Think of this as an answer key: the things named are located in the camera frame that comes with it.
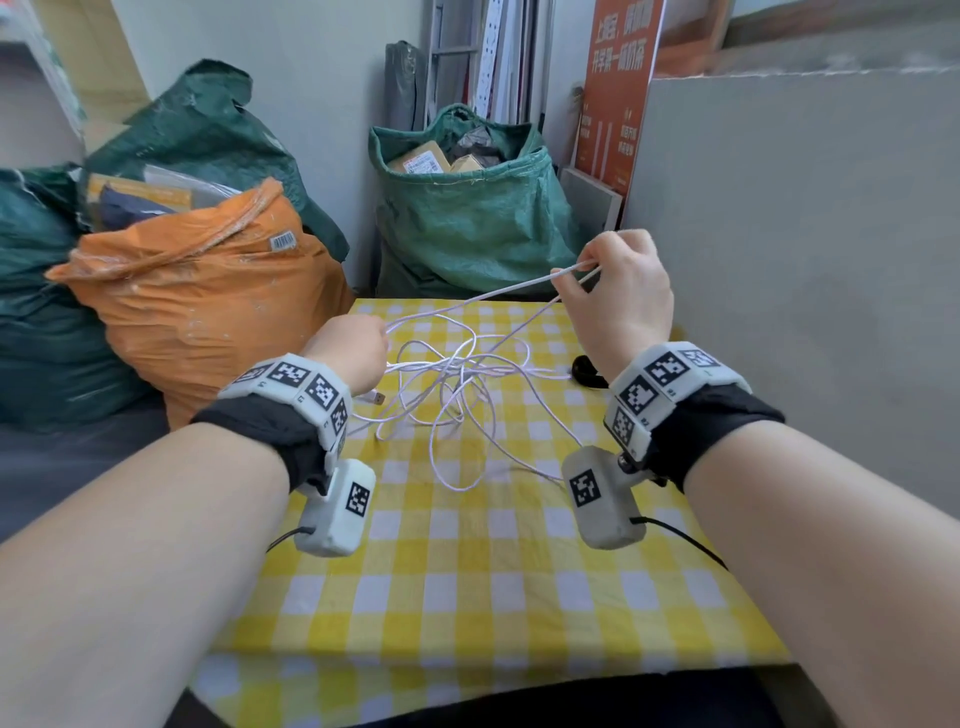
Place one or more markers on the person's right hand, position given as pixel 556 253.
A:
pixel 622 300

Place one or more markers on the person's left hand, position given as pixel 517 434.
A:
pixel 349 352

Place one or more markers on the person's left forearm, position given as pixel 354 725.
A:
pixel 135 585

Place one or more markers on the person's right forearm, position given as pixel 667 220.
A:
pixel 825 585

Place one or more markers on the person's legs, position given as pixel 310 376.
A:
pixel 562 705

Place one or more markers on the white marker wrist band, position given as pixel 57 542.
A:
pixel 660 375
pixel 292 379

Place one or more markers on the small pale leaning board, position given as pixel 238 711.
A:
pixel 589 199

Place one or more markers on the orange woven sack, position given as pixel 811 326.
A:
pixel 202 322

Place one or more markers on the upright open green sack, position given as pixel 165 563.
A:
pixel 472 225

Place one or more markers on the large grey board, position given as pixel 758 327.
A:
pixel 810 262

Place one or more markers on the labelled cardboard box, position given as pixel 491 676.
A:
pixel 420 159

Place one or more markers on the small plain cardboard box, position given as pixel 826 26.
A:
pixel 466 163

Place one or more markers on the grey plastic parcel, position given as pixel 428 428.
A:
pixel 484 142

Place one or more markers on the orange poster board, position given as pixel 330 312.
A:
pixel 615 90

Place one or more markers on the clear plastic parcel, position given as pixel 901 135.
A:
pixel 202 187

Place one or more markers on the yellow flat parcel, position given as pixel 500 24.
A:
pixel 142 191

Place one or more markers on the dark blue parcel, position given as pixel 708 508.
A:
pixel 127 210

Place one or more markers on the bundle of leaning boards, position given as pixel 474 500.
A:
pixel 525 52

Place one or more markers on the tall crumpled green sack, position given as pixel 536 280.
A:
pixel 202 127

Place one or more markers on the grey folded cover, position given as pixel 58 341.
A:
pixel 405 86

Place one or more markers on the yellow checkered tablecloth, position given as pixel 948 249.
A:
pixel 480 600

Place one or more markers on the dark green woven sack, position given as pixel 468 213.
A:
pixel 45 352

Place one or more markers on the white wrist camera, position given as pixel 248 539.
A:
pixel 334 510
pixel 600 502

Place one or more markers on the brown wooden frame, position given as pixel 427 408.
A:
pixel 686 58

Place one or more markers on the grey metal frame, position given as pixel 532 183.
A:
pixel 454 50

